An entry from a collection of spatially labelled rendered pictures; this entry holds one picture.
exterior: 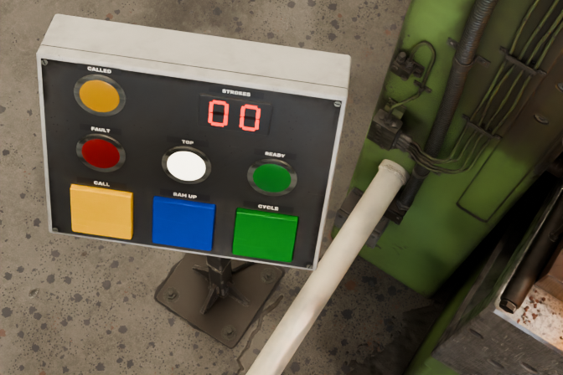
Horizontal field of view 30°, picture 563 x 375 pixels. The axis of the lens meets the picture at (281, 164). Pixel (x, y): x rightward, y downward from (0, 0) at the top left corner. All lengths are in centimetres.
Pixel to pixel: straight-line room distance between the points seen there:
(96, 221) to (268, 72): 30
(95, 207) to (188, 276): 102
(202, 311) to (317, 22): 74
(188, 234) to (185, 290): 100
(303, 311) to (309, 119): 54
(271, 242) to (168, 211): 13
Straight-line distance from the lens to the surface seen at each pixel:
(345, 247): 166
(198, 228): 128
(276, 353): 162
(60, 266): 234
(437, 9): 123
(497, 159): 150
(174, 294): 227
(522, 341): 144
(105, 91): 117
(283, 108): 115
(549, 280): 137
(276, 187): 122
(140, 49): 117
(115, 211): 128
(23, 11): 256
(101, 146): 122
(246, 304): 226
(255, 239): 128
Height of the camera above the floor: 225
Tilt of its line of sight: 72 degrees down
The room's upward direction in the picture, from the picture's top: 6 degrees clockwise
